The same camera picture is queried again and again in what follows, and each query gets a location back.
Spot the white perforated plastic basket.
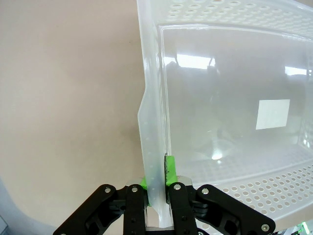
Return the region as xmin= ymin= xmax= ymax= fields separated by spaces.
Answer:
xmin=135 ymin=0 xmax=313 ymax=233

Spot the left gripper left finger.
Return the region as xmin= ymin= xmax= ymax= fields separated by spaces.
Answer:
xmin=52 ymin=176 xmax=150 ymax=235

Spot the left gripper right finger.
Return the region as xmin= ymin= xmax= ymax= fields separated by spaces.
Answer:
xmin=164 ymin=154 xmax=277 ymax=235

